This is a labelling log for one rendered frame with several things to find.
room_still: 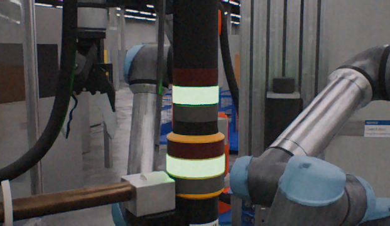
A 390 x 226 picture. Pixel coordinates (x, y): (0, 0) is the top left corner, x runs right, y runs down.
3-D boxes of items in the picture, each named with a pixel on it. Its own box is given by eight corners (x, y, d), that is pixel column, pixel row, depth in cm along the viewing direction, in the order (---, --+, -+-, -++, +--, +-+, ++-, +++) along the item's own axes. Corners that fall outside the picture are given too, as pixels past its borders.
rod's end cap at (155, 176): (146, 178, 30) (172, 174, 31) (135, 171, 32) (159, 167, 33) (147, 206, 31) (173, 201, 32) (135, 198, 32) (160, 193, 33)
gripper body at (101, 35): (115, 91, 92) (113, 32, 90) (103, 95, 83) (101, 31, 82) (79, 91, 92) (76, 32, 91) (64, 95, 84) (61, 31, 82)
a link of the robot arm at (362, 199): (316, 165, 72) (279, 164, 64) (384, 179, 65) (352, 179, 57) (309, 213, 72) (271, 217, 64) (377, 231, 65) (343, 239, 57)
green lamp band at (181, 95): (186, 105, 30) (186, 88, 30) (164, 101, 33) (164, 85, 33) (227, 102, 32) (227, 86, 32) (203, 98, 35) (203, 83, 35)
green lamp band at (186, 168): (184, 180, 31) (184, 163, 30) (157, 166, 34) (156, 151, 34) (235, 172, 33) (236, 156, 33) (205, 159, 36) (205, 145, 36)
